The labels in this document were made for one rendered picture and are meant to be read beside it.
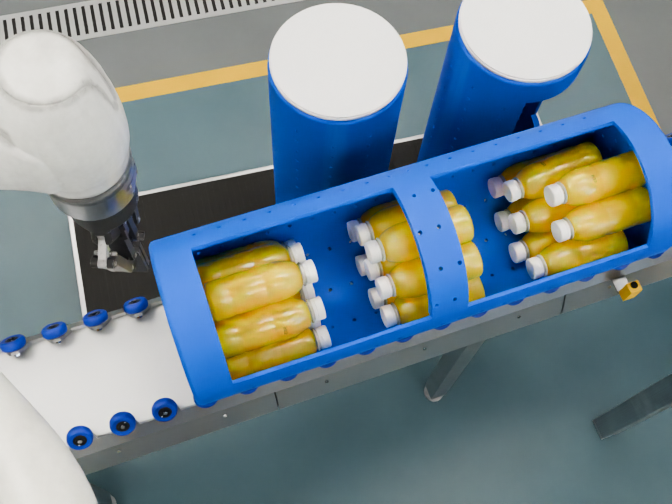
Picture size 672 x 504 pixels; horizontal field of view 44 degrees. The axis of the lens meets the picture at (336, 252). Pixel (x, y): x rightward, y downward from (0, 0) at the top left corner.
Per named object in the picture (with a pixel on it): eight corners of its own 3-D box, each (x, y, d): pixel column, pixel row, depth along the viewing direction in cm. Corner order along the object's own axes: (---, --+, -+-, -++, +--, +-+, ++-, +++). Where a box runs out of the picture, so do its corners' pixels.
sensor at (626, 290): (634, 297, 165) (644, 289, 161) (621, 301, 165) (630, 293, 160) (617, 263, 168) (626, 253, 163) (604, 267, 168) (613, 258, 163)
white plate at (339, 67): (435, 70, 167) (434, 74, 168) (349, -20, 175) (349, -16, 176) (325, 143, 160) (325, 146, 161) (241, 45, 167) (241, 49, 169)
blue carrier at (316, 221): (645, 275, 161) (711, 209, 135) (206, 423, 147) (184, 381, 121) (580, 153, 172) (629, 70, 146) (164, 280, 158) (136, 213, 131)
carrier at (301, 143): (392, 243, 249) (334, 175, 257) (437, 74, 168) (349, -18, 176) (316, 298, 242) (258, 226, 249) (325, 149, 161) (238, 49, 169)
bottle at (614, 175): (637, 190, 152) (557, 216, 149) (622, 156, 153) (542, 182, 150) (655, 178, 146) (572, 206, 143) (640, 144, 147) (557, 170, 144)
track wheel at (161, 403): (183, 409, 147) (181, 402, 148) (162, 399, 144) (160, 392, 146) (168, 427, 147) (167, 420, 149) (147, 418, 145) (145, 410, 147)
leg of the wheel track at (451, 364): (446, 398, 247) (491, 337, 189) (428, 404, 246) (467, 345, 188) (438, 379, 249) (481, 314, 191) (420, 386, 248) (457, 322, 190)
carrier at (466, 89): (400, 241, 249) (494, 258, 249) (448, 72, 168) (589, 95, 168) (412, 158, 260) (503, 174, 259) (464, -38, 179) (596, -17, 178)
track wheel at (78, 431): (95, 431, 143) (94, 424, 145) (67, 431, 142) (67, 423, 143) (91, 452, 145) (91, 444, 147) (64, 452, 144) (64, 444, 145)
